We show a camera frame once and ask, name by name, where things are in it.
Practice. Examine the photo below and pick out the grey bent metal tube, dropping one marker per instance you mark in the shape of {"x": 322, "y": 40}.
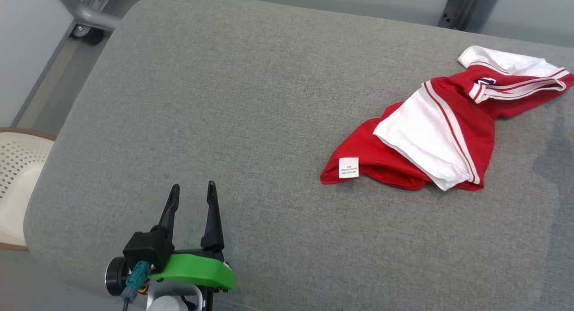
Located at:
{"x": 94, "y": 19}

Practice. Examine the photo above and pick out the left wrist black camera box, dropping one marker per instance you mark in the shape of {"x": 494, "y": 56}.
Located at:
{"x": 145, "y": 248}

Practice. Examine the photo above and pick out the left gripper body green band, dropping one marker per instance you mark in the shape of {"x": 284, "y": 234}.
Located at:
{"x": 197, "y": 270}

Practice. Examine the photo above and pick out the black caster wheel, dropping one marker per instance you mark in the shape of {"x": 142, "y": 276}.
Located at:
{"x": 92, "y": 35}

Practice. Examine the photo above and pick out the red white basketball jersey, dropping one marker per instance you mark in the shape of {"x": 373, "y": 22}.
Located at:
{"x": 426, "y": 136}

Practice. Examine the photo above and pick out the cream woven laundry basket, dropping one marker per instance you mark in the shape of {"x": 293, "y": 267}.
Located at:
{"x": 18, "y": 176}

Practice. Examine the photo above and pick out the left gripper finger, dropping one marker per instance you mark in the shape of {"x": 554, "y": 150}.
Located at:
{"x": 212, "y": 226}
{"x": 170, "y": 217}

